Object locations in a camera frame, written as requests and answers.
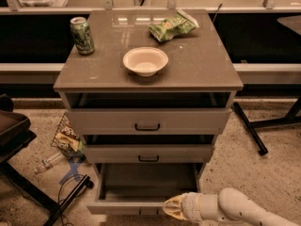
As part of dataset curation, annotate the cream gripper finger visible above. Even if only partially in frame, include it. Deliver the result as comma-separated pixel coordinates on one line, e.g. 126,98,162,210
164,207,187,220
164,195,184,209

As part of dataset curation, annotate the green chip bag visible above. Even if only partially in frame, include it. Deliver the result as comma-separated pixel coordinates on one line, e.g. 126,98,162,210
148,10,199,42

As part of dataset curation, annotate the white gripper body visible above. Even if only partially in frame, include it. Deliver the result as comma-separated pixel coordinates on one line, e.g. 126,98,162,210
182,192,202,222

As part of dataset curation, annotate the red snack bag on floor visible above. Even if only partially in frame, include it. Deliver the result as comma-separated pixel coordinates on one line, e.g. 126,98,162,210
51,115,84,157

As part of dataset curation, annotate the grey drawer cabinet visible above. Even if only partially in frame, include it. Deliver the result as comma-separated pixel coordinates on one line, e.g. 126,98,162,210
53,8,245,190

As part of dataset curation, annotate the black stand leg left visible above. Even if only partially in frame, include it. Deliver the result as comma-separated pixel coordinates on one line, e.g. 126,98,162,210
43,174,94,226

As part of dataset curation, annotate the blue tape cross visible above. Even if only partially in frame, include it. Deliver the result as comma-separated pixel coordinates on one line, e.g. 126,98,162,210
59,157,85,185

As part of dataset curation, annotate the grey drawer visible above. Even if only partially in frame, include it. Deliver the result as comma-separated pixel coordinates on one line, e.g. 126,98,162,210
84,144,213,163
66,108,230,135
87,163,199,218

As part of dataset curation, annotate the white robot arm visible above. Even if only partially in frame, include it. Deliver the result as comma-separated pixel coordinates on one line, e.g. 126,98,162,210
163,187,299,226

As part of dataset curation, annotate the black stand leg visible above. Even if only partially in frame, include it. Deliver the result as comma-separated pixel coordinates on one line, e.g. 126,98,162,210
43,174,94,226
232,98,301,156

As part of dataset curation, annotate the white paper bowl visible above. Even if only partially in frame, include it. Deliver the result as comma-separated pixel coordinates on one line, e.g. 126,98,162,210
123,47,168,77

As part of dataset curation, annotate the black stand leg right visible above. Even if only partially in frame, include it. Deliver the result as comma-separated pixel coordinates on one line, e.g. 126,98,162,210
232,98,301,156

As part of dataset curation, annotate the green soda can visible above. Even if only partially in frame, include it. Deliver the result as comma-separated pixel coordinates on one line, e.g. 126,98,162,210
70,17,95,55

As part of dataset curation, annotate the clear plastic bottle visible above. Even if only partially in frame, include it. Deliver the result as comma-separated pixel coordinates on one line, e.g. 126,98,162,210
35,153,65,173

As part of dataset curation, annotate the black cable on floor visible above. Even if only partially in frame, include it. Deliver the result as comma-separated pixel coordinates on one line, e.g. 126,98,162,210
56,173,88,226

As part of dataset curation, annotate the black chair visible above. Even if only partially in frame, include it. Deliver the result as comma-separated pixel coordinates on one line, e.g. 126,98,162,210
0,94,59,213

